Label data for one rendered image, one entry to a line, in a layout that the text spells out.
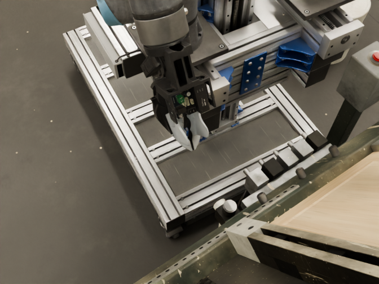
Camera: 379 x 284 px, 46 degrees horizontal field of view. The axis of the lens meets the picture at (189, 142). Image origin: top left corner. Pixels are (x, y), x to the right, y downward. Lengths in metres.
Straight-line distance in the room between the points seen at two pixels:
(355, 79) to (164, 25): 1.02
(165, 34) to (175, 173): 1.41
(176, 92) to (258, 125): 1.54
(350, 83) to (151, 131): 0.98
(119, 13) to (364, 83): 0.81
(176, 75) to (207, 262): 0.61
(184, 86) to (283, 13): 0.96
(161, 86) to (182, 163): 1.37
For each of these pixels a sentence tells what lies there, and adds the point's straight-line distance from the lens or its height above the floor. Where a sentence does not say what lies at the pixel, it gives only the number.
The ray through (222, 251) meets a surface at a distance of 1.15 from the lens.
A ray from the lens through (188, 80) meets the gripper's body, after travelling 0.66.
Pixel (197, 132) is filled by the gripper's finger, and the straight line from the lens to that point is 0.77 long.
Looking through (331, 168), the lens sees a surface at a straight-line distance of 1.29.
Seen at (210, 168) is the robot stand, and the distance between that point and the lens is 2.03.
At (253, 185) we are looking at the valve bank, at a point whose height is 0.74.
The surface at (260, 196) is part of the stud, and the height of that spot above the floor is 0.88.
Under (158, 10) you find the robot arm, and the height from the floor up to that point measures 1.57.
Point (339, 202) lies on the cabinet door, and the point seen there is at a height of 1.00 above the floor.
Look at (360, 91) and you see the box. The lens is 1.58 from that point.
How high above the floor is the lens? 1.98
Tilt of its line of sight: 58 degrees down
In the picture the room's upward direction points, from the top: straight up
